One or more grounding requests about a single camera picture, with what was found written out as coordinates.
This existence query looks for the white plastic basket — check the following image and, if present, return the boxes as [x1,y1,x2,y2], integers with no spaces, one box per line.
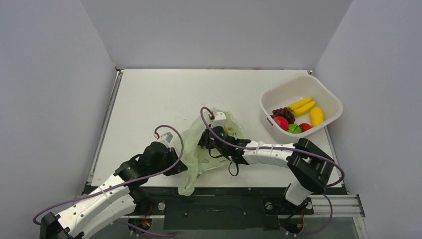
[259,74,343,143]

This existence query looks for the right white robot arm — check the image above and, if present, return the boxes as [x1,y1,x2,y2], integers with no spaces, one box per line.
[198,126,334,213]

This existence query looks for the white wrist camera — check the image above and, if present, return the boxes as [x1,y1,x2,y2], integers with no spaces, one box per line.
[210,112,227,128]
[156,132,173,147]

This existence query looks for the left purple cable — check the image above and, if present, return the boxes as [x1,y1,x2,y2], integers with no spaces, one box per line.
[33,124,185,238]

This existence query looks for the purple fake grapes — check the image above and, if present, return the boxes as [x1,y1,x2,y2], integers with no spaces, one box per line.
[271,108,296,124]

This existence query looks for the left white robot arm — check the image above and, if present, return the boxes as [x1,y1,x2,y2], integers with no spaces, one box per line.
[39,141,188,239]

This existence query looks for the red fake apple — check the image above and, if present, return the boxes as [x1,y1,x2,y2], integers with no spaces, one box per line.
[273,116,289,131]

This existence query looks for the green fake round fruit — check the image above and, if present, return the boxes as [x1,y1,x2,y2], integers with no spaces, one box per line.
[286,123,302,134]

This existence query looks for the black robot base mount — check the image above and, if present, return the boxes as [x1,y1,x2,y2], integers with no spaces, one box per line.
[82,186,314,238]

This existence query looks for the yellow fake banana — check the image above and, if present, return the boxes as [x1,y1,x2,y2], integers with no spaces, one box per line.
[287,97,313,112]
[293,101,316,117]

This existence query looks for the upper yellow fake banana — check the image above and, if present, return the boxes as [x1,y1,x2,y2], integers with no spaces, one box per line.
[287,97,313,112]

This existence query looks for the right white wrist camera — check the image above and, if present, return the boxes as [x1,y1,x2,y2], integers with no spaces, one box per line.
[210,112,227,128]

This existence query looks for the yellow fake mango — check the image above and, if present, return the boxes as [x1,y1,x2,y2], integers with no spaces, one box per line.
[309,107,324,126]

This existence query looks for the green plastic bag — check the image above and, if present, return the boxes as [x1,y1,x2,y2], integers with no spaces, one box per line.
[178,108,245,196]

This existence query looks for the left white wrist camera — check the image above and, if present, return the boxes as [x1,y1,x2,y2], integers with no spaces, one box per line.
[156,132,173,147]

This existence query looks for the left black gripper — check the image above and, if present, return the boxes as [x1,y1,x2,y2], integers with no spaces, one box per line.
[149,147,188,176]

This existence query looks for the red fake strawberry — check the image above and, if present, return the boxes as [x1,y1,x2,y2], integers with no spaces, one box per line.
[299,123,313,132]

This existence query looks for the lower yellow fake banana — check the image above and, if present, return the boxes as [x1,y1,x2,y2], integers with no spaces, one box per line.
[293,101,316,117]

